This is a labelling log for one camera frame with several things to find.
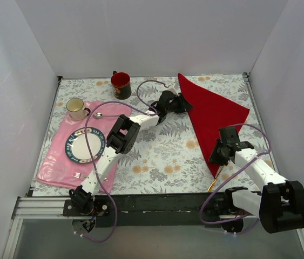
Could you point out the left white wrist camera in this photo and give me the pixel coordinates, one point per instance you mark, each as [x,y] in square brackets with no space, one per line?
[174,88]

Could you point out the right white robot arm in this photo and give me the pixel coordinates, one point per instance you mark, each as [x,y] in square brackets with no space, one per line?
[279,204]

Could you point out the gold fork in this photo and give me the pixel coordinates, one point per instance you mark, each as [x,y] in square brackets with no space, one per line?
[215,179]

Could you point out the red cloth napkin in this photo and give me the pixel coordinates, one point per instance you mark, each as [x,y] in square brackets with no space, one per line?
[210,112]

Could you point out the silver fork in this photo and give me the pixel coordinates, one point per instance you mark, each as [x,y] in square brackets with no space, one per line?
[79,175]

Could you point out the black red mug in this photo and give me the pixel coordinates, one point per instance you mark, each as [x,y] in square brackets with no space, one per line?
[121,84]

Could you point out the cream enamel mug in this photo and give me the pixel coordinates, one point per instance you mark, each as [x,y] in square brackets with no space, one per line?
[77,109]

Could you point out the aluminium frame rail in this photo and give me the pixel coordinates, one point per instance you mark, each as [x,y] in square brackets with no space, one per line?
[34,208]

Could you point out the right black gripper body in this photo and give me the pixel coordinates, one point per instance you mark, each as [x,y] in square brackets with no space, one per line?
[229,134]

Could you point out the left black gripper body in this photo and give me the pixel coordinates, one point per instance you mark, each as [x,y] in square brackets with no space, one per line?
[180,103]

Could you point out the black mounting base plate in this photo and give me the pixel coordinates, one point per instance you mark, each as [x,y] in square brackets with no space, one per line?
[143,210]

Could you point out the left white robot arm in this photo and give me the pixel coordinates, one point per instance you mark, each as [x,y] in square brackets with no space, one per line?
[120,141]

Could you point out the floral tablecloth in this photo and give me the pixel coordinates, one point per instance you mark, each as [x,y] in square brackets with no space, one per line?
[166,158]

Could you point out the white plate teal rim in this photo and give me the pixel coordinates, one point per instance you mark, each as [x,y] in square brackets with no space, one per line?
[76,148]

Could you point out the silver spoon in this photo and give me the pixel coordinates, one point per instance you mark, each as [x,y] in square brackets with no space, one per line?
[99,115]

